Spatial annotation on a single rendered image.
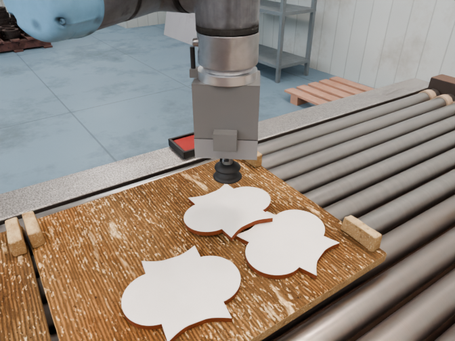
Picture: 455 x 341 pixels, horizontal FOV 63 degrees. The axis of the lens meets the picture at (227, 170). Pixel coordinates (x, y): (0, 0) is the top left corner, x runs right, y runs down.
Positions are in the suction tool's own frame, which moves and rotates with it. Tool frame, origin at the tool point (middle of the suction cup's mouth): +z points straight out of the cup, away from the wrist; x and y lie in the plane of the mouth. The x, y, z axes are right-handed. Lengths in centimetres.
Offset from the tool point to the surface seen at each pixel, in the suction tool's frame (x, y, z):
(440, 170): 20.4, 41.8, 9.7
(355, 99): 58, 33, 9
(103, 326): -21.3, -12.3, 7.0
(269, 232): -5.1, 6.4, 6.1
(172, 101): 283, -74, 101
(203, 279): -14.5, -1.9, 6.1
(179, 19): 546, -114, 71
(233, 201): 1.4, 0.8, 5.7
